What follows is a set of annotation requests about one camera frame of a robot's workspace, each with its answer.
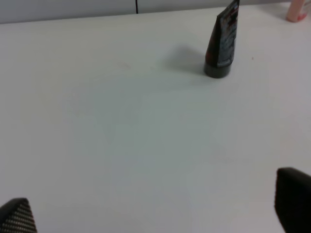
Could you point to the pink bottle white cap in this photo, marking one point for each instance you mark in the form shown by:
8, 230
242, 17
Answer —
298, 10

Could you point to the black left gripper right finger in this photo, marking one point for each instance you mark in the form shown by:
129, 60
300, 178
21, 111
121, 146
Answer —
293, 200

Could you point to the black cosmetic tube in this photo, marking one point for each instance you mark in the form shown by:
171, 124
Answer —
221, 48

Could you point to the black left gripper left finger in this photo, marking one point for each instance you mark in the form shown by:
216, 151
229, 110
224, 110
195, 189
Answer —
16, 217

